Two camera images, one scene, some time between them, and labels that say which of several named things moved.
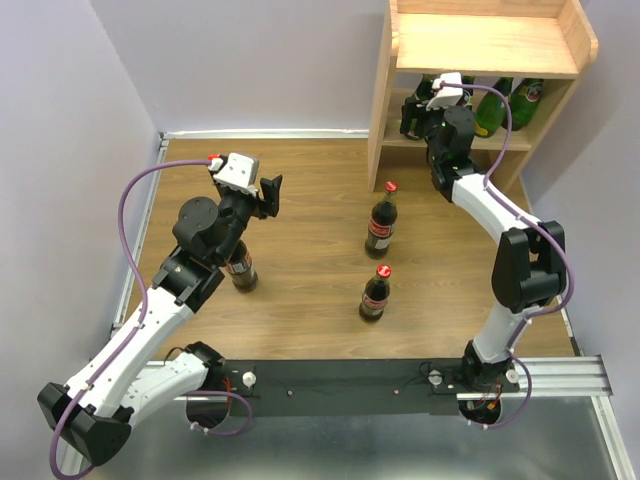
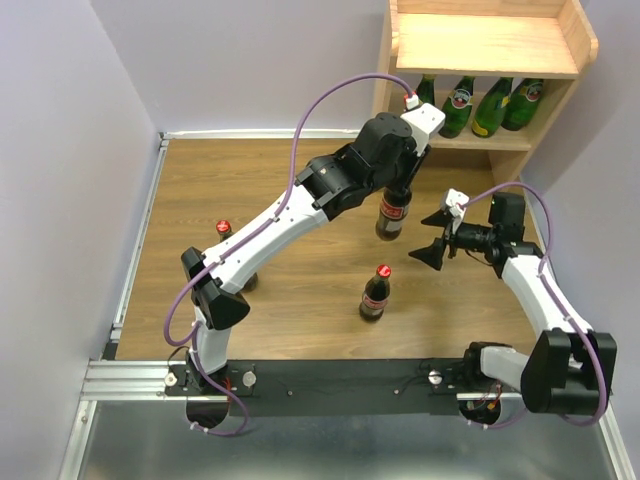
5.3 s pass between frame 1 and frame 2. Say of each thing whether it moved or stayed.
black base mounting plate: stayed
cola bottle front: stayed
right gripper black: moved
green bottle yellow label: stayed
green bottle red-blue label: stayed
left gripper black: moved
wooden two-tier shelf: stayed
